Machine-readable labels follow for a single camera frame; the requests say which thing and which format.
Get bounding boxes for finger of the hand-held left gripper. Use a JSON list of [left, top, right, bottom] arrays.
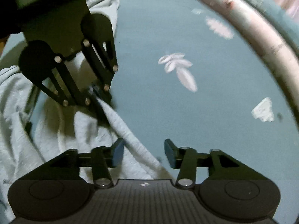
[[31, 56, 104, 122], [81, 38, 119, 103]]

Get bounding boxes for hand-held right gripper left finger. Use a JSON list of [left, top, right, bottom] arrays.
[[21, 138, 125, 189]]

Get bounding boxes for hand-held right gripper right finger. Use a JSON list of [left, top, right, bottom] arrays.
[[164, 138, 269, 189]]

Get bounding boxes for pink floral folded quilt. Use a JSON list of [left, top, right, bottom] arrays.
[[161, 0, 299, 131]]

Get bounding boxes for pink patterned curtain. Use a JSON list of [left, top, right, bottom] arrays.
[[280, 0, 299, 22]]

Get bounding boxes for teal floral pillow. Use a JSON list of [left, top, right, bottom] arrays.
[[222, 0, 299, 59]]

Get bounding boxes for bed with teal floral sheet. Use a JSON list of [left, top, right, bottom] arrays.
[[0, 0, 299, 185]]

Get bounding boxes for grey sweatpants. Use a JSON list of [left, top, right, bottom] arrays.
[[0, 0, 170, 224]]

